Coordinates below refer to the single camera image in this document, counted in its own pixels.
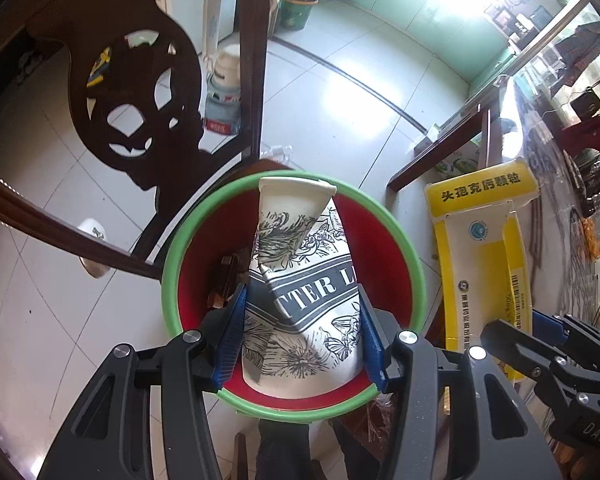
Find black shoulder bag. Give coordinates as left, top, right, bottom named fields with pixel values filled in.
left=569, top=84, right=600, bottom=119

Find red bin with green rim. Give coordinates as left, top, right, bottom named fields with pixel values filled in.
left=160, top=172, right=427, bottom=420

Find green trash can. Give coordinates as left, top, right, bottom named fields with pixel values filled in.
left=278, top=0, right=322, bottom=31

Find yellow bag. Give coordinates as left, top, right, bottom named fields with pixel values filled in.
left=87, top=47, right=114, bottom=89

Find yellow medicine box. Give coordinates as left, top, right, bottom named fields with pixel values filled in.
left=424, top=157, right=542, bottom=387

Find dark carved wooden chair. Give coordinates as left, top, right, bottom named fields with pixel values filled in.
left=0, top=0, right=269, bottom=282

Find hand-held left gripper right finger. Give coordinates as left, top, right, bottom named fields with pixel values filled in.
left=357, top=282, right=567, bottom=480

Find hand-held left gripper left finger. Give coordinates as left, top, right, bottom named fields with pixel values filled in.
left=37, top=282, right=248, bottom=480

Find teal kitchen base cabinets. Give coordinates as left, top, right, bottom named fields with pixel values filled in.
left=329, top=0, right=517, bottom=82

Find labelled bottle on floor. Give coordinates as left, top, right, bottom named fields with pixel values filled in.
left=203, top=92, right=242, bottom=137

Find white plastic jar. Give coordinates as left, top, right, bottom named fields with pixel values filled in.
left=213, top=44, right=242, bottom=102

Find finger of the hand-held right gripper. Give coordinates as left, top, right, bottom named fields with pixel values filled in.
left=480, top=320, right=589, bottom=407
left=532, top=311, right=600, bottom=377

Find person's dark trousers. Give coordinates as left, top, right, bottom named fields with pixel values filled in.
left=232, top=417, right=382, bottom=480

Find dark red hanging cloth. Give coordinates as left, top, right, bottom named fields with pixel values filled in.
left=561, top=109, right=600, bottom=157

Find dark wooden table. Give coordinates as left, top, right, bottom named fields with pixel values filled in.
left=387, top=94, right=512, bottom=194

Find printed paper cup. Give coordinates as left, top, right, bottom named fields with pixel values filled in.
left=239, top=176, right=377, bottom=392

